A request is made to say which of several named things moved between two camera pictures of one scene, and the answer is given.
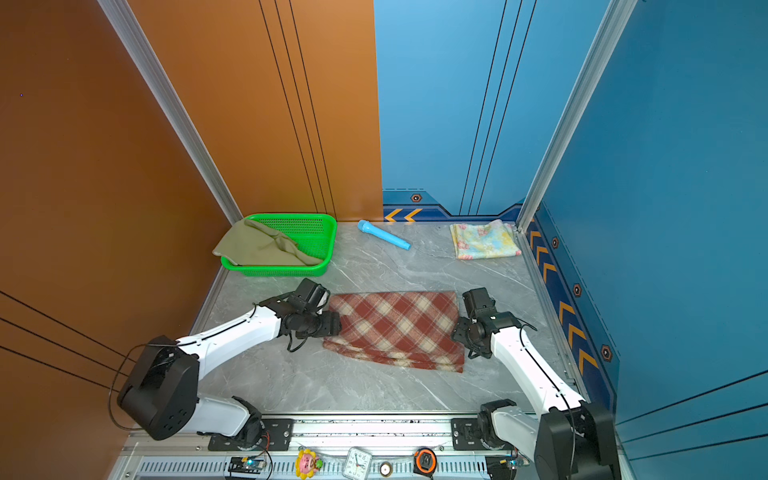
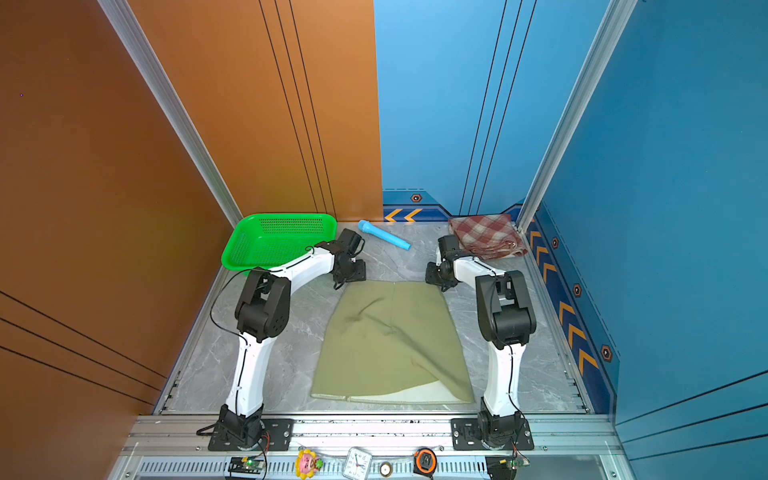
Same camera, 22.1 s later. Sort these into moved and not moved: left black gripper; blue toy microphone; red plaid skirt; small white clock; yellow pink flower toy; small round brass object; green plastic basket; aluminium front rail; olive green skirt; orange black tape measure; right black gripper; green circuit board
Moved: red plaid skirt; right black gripper; left black gripper; olive green skirt
Not moved: green plastic basket; small round brass object; blue toy microphone; small white clock; aluminium front rail; green circuit board; yellow pink flower toy; orange black tape measure
